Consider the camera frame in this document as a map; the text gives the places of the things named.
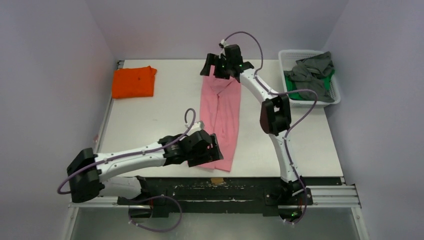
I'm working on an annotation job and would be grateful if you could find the pink t shirt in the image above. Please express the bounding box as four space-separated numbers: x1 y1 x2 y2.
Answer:
199 75 242 172

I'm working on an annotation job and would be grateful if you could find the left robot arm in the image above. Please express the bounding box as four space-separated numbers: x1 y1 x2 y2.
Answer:
66 130 224 205

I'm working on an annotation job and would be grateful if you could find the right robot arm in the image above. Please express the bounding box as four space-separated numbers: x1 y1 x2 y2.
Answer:
200 44 308 204

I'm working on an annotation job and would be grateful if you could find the brown tape piece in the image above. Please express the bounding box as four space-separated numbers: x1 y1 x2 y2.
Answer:
210 177 225 186

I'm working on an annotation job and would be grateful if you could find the white plastic basket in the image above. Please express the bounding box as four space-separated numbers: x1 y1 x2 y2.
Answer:
278 49 341 108

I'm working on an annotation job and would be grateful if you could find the green t shirt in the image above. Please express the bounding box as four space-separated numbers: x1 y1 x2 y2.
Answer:
283 69 336 103

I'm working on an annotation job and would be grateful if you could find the grey t shirt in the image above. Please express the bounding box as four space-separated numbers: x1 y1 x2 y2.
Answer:
286 51 335 102

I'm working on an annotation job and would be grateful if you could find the folded orange t shirt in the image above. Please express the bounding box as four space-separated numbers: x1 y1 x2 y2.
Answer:
111 66 158 99

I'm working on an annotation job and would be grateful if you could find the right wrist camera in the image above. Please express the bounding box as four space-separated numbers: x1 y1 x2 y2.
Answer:
218 39 228 49

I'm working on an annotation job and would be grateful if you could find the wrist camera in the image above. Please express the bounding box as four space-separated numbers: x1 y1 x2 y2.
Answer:
218 39 228 49
185 121 205 132

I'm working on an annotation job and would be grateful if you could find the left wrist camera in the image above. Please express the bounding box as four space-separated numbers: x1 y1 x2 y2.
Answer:
185 121 205 132

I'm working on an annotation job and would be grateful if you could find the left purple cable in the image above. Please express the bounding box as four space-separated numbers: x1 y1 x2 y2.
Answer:
56 107 197 233

